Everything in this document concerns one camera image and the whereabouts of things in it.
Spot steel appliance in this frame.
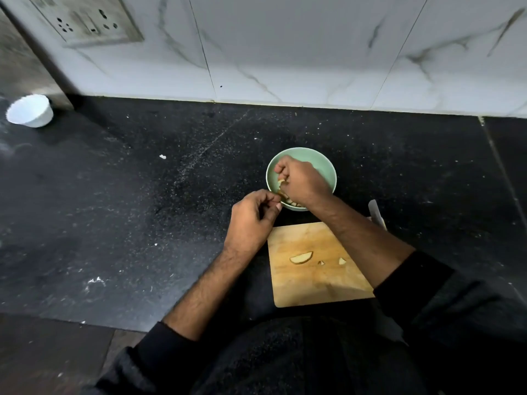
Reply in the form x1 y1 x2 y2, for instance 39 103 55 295
0 8 75 111

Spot apple pieces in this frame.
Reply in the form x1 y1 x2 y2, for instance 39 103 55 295
277 179 306 209

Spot green bowl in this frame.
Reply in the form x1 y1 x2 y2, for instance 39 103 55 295
266 147 338 212

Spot white small bowl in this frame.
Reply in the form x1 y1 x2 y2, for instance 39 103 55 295
6 94 54 128

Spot person's left forearm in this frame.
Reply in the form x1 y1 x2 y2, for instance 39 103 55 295
163 246 258 341

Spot knife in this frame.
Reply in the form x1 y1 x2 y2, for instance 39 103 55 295
368 199 388 232

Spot wall socket plate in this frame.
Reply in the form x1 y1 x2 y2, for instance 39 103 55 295
26 0 145 47

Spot black sweater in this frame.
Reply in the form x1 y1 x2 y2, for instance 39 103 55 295
78 251 527 395

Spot wooden cutting board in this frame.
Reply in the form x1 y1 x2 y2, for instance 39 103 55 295
267 221 375 308

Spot person's left hand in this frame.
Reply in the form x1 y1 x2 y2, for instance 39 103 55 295
223 189 283 258

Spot person's right forearm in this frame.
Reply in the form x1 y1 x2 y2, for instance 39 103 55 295
307 194 416 289

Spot person's right hand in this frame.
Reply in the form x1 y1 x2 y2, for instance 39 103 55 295
274 155 333 208

